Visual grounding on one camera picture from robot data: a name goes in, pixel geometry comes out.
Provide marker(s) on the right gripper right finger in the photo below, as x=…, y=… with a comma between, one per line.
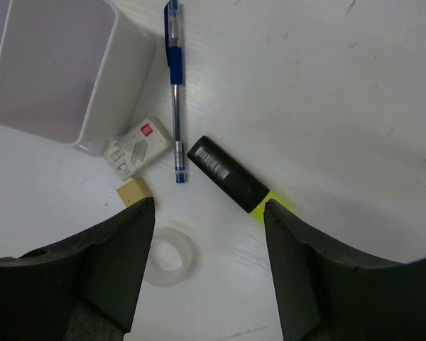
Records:
x=328, y=290

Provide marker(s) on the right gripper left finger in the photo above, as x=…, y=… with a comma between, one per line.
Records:
x=85, y=287

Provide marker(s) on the black yellow highlighter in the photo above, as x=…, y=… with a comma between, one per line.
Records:
x=241, y=185

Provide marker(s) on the blue gel pen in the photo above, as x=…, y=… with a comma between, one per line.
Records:
x=174, y=48

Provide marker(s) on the clear tape roll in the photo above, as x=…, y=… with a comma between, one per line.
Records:
x=174, y=255

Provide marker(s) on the tan eraser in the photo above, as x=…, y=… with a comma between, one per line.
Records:
x=133, y=191

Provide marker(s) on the white staples box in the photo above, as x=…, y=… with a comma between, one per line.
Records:
x=138, y=148

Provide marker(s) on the right white divided organizer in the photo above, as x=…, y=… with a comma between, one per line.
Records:
x=70, y=71

